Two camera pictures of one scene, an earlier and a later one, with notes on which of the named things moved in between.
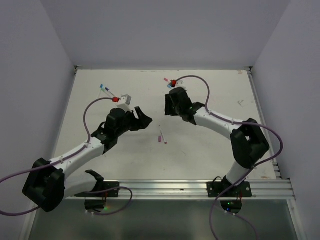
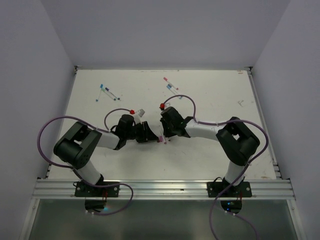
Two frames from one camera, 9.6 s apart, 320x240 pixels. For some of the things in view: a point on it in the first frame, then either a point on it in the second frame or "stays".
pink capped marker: [166, 79] stays
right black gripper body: [177, 110] → [168, 128]
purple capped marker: [162, 134] stays
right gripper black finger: [169, 105] → [169, 124]
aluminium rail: [264, 189] stays
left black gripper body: [130, 122] → [138, 133]
